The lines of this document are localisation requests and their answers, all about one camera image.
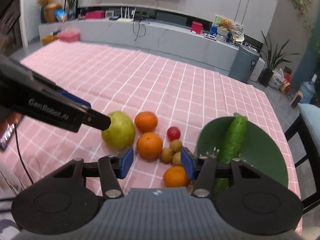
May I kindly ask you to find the orange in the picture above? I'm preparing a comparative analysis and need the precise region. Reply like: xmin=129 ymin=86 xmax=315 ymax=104
xmin=136 ymin=132 xmax=163 ymax=159
xmin=134 ymin=112 xmax=158 ymax=133
xmin=163 ymin=166 xmax=190 ymax=187

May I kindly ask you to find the large green pear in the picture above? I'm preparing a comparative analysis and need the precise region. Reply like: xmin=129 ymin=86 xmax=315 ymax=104
xmin=101 ymin=111 xmax=136 ymax=151

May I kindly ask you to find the green cucumber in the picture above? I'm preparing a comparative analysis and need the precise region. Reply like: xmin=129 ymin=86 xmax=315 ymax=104
xmin=213 ymin=115 xmax=249 ymax=196

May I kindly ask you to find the orange back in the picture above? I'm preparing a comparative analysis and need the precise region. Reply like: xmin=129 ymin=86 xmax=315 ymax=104
xmin=134 ymin=112 xmax=158 ymax=133

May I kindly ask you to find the brown longan right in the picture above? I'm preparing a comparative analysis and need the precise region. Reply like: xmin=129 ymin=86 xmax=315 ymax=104
xmin=171 ymin=151 xmax=182 ymax=166

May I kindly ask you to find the brown longan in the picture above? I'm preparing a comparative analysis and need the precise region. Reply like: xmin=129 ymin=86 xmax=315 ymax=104
xmin=159 ymin=147 xmax=175 ymax=163
xmin=170 ymin=139 xmax=183 ymax=153
xmin=171 ymin=151 xmax=182 ymax=166

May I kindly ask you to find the brown longan top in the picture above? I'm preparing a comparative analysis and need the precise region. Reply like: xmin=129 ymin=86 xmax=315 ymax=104
xmin=170 ymin=139 xmax=183 ymax=153

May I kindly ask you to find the brown longan left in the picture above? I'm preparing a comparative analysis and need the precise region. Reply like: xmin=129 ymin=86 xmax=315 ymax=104
xmin=159 ymin=147 xmax=175 ymax=163

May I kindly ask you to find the red cherry tomato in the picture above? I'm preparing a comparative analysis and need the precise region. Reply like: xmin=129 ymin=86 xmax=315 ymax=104
xmin=167 ymin=126 xmax=181 ymax=141

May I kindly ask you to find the green colander bowl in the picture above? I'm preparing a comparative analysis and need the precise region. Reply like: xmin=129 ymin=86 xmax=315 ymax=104
xmin=194 ymin=116 xmax=289 ymax=187

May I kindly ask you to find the pink plastic basket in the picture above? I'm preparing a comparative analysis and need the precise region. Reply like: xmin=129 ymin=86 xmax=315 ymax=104
xmin=57 ymin=30 xmax=80 ymax=42

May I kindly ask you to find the pink checkered tablecloth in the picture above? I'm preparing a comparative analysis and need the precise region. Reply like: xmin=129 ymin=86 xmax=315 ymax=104
xmin=0 ymin=39 xmax=302 ymax=228

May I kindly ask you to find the pink box on console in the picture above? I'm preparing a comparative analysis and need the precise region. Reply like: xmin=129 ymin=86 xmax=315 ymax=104
xmin=86 ymin=10 xmax=105 ymax=19

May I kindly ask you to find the white wifi router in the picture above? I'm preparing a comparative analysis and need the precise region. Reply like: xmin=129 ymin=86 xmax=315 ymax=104
xmin=117 ymin=7 xmax=136 ymax=23

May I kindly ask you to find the potted plant left side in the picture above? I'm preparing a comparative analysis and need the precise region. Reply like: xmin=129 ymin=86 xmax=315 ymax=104
xmin=61 ymin=0 xmax=89 ymax=21

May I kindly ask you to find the grey trash bin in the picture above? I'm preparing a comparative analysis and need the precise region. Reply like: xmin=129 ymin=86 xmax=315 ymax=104
xmin=228 ymin=45 xmax=260 ymax=83

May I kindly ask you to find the white plastic bag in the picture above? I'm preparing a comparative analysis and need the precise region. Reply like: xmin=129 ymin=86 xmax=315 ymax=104
xmin=268 ymin=69 xmax=285 ymax=89

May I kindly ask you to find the light blue seat cushion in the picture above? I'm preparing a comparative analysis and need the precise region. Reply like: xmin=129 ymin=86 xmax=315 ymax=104
xmin=298 ymin=103 xmax=320 ymax=153

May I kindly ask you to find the white marble tv console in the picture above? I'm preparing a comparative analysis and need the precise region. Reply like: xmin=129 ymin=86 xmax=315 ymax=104
xmin=39 ymin=19 xmax=238 ymax=71

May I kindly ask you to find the potted long-leaf plant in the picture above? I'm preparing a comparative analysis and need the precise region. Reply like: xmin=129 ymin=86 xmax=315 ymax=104
xmin=259 ymin=32 xmax=299 ymax=87

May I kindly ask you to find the water jug bottle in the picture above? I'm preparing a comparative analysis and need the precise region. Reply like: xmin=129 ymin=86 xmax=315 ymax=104
xmin=299 ymin=74 xmax=317 ymax=104

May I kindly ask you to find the red box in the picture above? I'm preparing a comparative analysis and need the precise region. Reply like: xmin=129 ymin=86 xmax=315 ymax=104
xmin=191 ymin=21 xmax=203 ymax=34

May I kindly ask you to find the teddy bear toy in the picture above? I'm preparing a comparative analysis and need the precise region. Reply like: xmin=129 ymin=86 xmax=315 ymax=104
xmin=218 ymin=18 xmax=235 ymax=31

